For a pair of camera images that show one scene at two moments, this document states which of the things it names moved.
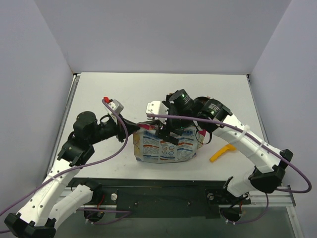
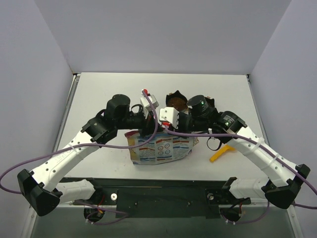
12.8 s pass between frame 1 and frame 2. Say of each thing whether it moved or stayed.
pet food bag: moved
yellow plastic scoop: stayed
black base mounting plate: stayed
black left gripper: moved
